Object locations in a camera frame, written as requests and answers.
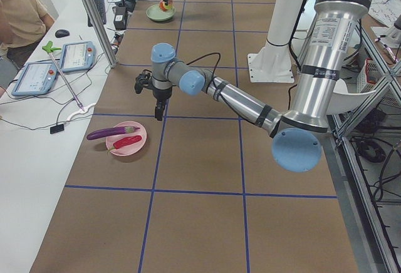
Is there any red tomato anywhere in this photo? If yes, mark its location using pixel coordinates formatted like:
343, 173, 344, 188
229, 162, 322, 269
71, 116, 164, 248
159, 1, 167, 11

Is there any purple eggplant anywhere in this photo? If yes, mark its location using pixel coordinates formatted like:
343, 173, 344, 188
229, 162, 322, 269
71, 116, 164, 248
86, 126, 140, 140

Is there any red chili pepper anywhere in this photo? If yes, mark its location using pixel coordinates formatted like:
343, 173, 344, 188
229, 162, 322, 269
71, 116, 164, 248
108, 135, 142, 155

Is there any green plate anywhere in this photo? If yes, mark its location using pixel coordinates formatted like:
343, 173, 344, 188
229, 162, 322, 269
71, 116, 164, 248
145, 4, 175, 22

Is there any pink plate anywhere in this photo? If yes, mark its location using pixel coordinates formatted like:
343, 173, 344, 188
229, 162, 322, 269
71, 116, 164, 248
105, 121, 147, 157

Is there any black power adapter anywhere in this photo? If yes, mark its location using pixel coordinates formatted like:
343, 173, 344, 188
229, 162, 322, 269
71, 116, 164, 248
113, 7, 128, 30

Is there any black keyboard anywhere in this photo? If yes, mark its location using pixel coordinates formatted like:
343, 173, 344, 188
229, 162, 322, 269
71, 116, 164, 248
93, 0, 107, 25

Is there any far teach pendant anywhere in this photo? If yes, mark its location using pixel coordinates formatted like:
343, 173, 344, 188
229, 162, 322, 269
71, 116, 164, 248
60, 41, 96, 73

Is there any teach pendant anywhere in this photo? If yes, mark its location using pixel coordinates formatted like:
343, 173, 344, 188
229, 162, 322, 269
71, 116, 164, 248
60, 41, 96, 73
11, 61, 57, 96

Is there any small black box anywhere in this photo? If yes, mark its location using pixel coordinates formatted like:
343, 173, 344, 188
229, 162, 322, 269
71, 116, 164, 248
49, 124, 65, 135

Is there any black computer mouse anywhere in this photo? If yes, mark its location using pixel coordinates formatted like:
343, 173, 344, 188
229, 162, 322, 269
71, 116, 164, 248
55, 29, 70, 38

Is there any near teach pendant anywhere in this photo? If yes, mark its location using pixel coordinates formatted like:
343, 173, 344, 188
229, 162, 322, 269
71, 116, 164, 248
11, 61, 57, 96

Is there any person in beige shirt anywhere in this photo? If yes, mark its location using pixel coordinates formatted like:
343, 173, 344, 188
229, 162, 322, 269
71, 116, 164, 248
0, 0, 56, 67

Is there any white chair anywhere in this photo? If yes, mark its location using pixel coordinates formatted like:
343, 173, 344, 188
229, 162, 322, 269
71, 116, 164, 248
326, 79, 376, 115

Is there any white basket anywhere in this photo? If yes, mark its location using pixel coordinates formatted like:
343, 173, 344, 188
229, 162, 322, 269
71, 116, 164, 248
357, 58, 383, 93

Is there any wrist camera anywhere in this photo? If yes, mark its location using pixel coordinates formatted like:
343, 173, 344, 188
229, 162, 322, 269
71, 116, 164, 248
134, 69, 154, 94

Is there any white curved bracket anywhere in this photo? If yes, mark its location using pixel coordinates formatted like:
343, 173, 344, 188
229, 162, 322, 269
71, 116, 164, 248
65, 103, 96, 123

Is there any aluminium frame post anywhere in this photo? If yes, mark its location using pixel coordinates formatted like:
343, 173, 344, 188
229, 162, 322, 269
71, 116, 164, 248
81, 0, 117, 68

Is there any green handled grabber stick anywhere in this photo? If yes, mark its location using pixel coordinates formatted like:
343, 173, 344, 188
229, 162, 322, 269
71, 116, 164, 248
42, 41, 84, 110

